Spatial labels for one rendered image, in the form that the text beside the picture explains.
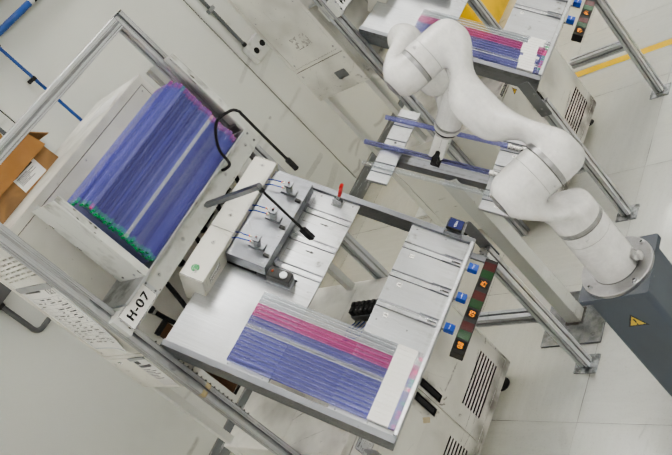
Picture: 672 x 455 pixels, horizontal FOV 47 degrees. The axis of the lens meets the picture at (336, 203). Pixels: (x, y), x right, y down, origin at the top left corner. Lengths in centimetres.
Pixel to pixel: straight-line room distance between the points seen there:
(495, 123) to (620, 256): 45
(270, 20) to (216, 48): 126
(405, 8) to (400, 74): 130
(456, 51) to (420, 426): 130
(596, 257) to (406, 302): 62
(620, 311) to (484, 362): 95
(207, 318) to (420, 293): 63
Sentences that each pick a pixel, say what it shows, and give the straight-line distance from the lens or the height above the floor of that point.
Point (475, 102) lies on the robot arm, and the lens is 183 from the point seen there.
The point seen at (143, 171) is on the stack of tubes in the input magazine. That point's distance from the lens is 228.
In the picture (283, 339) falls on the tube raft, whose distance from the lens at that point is 224.
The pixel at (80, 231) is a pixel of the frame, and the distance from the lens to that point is 220.
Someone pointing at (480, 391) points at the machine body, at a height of 16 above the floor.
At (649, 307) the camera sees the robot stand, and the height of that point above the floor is 63.
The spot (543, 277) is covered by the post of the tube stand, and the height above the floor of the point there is 27.
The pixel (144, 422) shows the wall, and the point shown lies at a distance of 390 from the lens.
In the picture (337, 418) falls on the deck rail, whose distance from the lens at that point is 214.
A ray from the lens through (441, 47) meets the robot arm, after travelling 188.
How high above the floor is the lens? 204
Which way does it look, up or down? 24 degrees down
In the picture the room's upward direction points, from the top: 45 degrees counter-clockwise
